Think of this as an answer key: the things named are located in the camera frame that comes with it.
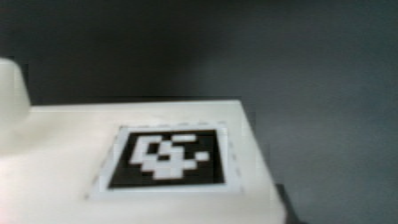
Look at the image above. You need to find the white plain drawer box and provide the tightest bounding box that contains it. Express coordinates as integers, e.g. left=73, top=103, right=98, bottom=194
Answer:
left=0, top=58, right=288, bottom=224

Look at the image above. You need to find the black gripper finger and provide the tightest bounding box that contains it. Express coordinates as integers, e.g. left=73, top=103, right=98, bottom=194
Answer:
left=276, top=184, right=308, bottom=224

